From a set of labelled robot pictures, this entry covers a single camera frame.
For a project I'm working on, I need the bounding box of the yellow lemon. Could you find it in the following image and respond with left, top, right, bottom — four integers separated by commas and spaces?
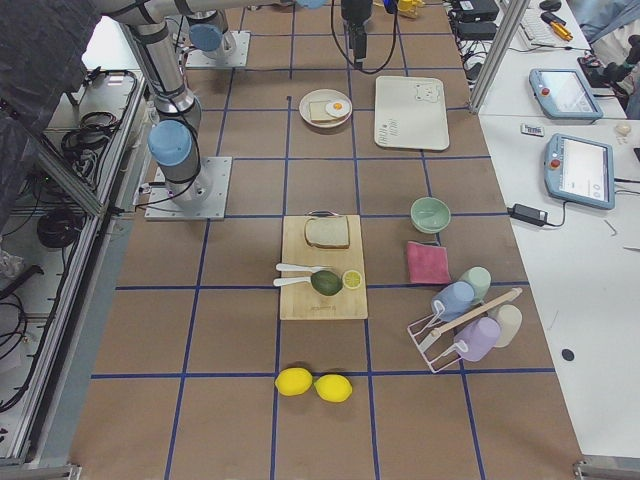
314, 374, 353, 403
274, 367, 313, 397

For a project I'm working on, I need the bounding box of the green mug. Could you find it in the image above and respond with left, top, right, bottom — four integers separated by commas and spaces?
459, 266, 491, 304

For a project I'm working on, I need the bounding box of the yellow lemon right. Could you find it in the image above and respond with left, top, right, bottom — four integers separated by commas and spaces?
314, 374, 353, 403

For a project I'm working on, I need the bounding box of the pink cloth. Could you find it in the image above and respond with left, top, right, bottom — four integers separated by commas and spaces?
406, 241, 451, 285

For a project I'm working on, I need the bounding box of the lower teach pendant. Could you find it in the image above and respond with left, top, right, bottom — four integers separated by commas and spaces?
543, 134, 615, 210

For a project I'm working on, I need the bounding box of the yellow lemon left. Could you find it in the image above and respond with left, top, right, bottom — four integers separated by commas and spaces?
274, 367, 313, 397

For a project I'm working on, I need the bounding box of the bread slice on plate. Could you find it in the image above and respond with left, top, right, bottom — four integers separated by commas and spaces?
308, 101, 336, 123

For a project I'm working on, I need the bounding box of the green bowl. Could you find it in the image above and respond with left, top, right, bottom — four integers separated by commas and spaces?
410, 197, 451, 234

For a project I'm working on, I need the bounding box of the cream bear tray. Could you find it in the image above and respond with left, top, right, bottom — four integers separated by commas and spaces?
374, 76, 450, 151

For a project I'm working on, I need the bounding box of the white wire cup rack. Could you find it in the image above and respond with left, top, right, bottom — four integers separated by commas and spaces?
406, 287, 522, 374

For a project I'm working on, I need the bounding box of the blue mug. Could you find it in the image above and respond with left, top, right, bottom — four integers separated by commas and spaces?
431, 281, 475, 322

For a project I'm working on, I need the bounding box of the white round plate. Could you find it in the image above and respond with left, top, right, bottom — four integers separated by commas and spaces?
298, 89, 353, 129

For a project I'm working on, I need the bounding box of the fried egg toy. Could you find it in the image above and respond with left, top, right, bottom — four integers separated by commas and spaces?
325, 100, 351, 118

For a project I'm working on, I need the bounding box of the cream mug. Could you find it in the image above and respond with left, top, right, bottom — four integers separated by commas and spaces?
488, 304, 522, 348

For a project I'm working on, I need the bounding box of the green avocado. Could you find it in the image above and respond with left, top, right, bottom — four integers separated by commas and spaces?
311, 270, 343, 296

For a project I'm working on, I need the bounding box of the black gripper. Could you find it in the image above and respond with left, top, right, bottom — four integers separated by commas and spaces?
341, 0, 373, 69

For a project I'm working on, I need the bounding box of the black power adapter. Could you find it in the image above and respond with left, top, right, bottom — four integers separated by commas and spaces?
507, 203, 548, 227

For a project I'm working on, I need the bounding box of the lemon half slice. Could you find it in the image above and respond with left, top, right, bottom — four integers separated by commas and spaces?
342, 269, 363, 290

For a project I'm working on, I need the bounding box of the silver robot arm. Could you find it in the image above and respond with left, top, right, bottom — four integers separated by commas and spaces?
93, 1, 273, 208
185, 1, 373, 69

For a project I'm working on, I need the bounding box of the teach pendant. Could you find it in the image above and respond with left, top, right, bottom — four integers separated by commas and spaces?
543, 134, 615, 210
528, 69, 603, 123

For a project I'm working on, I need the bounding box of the aluminium frame post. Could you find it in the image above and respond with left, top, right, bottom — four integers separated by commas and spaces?
469, 0, 529, 114

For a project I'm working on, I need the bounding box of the white bread slice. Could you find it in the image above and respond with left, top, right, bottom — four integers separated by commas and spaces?
304, 216, 350, 249

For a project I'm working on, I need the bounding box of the wooden cutting board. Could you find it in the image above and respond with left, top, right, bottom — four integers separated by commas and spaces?
273, 214, 368, 320

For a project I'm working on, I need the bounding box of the upper teach pendant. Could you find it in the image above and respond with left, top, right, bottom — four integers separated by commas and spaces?
528, 69, 603, 123

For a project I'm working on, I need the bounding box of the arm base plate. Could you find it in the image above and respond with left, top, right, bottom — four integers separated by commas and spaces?
143, 157, 232, 221
186, 31, 251, 70

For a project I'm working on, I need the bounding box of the purple mug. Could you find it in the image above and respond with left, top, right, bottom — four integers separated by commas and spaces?
453, 317, 501, 362

